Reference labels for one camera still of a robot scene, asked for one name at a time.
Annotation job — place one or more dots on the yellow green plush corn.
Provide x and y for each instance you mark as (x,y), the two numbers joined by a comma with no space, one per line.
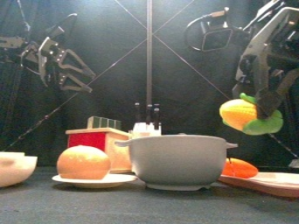
(240,115)

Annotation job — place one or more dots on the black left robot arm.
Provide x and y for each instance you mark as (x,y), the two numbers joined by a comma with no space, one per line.
(10,43)

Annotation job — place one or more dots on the green ridged block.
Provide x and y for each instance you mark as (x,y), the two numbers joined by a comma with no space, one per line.
(101,122)

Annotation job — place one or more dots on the white knife block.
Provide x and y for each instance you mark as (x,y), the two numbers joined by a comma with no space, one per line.
(145,129)

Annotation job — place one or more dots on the orange toy carrot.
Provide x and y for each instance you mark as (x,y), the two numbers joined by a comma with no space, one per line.
(240,169)

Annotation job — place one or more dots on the wooden box with red side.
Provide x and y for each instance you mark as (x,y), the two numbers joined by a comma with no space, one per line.
(116,151)

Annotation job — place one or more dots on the orange round fruit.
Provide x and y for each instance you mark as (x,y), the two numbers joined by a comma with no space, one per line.
(82,162)

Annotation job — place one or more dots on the wooden tray with white top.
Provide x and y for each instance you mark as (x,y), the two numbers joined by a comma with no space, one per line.
(272,182)

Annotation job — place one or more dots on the grey cooking pot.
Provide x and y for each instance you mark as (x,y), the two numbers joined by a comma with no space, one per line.
(178,160)

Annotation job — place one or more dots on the white bowl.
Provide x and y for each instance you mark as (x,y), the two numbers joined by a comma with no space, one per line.
(14,169)

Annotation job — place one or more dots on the white plate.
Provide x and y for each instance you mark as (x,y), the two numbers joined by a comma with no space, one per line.
(97,181)

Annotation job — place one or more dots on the thin diagonal frame rod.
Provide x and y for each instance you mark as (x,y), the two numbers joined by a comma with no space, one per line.
(116,60)
(193,68)

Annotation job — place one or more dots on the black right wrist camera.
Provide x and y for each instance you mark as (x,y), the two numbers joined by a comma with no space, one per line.
(216,38)

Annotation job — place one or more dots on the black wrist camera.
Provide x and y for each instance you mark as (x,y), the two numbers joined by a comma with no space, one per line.
(216,38)
(65,24)

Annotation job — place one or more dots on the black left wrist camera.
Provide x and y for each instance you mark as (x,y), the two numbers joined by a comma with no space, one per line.
(65,24)

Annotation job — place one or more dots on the vertical metal frame pole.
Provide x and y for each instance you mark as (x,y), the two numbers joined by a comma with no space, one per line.
(148,58)

